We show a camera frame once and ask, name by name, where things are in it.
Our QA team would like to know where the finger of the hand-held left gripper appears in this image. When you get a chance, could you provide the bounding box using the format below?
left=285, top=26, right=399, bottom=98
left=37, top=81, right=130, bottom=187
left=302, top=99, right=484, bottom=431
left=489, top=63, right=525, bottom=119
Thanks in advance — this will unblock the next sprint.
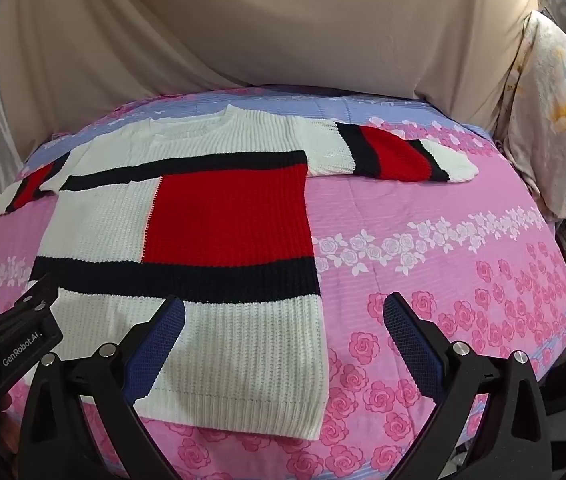
left=13, top=274, right=60, bottom=321

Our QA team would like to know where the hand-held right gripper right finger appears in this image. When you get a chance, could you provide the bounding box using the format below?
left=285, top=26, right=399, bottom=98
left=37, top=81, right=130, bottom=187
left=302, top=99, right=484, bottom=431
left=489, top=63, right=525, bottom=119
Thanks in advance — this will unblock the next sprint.
left=383, top=292, right=549, bottom=480

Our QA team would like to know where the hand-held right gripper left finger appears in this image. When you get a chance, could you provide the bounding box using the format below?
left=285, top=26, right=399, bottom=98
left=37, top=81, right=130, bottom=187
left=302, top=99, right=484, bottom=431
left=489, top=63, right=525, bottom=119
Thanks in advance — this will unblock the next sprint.
left=19, top=296, right=186, bottom=480

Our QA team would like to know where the white red black knit sweater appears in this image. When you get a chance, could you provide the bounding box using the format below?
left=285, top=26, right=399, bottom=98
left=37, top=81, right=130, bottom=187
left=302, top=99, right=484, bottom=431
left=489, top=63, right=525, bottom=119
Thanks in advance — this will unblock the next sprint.
left=0, top=104, right=479, bottom=442

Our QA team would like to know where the pink floral bed sheet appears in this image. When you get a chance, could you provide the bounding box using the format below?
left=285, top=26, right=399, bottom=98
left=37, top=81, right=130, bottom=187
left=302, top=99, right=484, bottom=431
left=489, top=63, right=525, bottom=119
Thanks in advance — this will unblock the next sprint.
left=0, top=85, right=566, bottom=480

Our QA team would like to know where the beige patterned pillow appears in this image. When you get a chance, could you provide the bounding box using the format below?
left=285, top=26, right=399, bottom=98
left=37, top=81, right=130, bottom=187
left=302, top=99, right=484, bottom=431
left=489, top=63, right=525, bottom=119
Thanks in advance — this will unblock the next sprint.
left=506, top=10, right=566, bottom=221

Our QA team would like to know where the beige backdrop cloth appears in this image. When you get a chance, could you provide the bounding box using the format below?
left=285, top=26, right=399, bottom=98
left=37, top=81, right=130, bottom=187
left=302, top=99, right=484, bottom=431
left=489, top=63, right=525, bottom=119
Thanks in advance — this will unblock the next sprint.
left=0, top=0, right=544, bottom=128

